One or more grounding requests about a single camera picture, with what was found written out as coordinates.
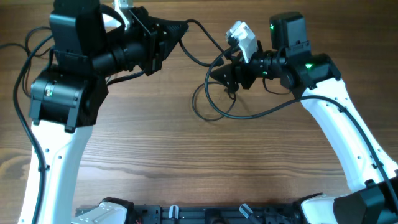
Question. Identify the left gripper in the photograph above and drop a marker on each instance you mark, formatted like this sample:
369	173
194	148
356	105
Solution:
158	46

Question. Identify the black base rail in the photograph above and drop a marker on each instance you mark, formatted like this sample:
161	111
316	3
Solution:
154	214

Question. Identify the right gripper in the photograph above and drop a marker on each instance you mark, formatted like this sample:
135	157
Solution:
229	72

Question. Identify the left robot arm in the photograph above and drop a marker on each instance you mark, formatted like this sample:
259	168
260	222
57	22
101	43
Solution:
92	42

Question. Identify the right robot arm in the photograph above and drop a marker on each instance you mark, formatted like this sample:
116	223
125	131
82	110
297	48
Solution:
316	83

